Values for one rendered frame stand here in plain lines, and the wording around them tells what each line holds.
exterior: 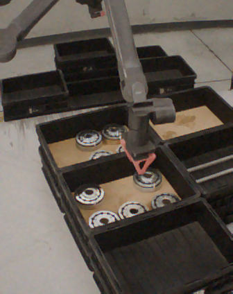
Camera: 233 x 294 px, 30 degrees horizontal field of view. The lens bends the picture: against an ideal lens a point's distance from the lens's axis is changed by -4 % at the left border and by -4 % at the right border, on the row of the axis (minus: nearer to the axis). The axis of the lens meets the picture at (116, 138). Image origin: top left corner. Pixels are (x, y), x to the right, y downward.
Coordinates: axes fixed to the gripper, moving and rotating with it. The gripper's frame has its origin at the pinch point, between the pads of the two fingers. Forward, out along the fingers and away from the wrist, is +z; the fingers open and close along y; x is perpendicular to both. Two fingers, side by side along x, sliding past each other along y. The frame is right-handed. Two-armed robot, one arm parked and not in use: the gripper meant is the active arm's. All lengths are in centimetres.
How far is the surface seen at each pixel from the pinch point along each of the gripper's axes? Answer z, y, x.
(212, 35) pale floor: 103, 280, -217
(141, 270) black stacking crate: 23.8, -21.1, 6.3
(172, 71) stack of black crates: 56, 141, -90
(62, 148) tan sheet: 23, 45, 11
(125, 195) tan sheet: 23.4, 11.8, -1.6
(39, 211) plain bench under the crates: 37, 27, 27
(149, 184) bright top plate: 20.5, 11.1, -10.4
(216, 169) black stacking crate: 23.3, 11.3, -39.0
